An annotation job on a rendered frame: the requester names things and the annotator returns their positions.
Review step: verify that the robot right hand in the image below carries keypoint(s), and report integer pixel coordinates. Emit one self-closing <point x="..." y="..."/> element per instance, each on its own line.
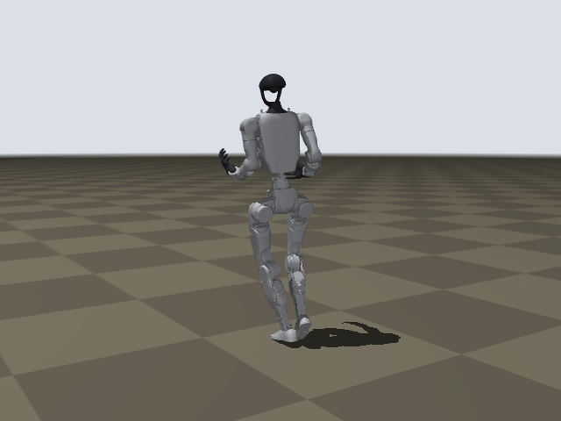
<point x="297" y="173"/>

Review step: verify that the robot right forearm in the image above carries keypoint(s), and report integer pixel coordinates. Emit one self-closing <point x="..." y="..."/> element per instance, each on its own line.
<point x="310" y="168"/>

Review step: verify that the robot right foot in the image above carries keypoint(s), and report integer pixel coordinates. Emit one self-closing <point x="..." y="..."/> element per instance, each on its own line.
<point x="302" y="326"/>

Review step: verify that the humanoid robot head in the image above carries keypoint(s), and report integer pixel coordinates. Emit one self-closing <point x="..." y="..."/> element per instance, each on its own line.
<point x="274" y="83"/>

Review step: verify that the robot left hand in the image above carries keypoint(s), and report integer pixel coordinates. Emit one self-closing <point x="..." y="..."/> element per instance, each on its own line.
<point x="225" y="162"/>

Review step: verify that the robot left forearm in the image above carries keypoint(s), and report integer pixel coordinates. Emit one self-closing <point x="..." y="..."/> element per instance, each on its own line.
<point x="242" y="172"/>

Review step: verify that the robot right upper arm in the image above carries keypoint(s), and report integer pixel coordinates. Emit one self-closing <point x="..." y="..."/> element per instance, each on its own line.
<point x="309" y="137"/>

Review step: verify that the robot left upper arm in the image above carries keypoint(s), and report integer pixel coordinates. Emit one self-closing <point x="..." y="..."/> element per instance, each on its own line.
<point x="248" y="127"/>

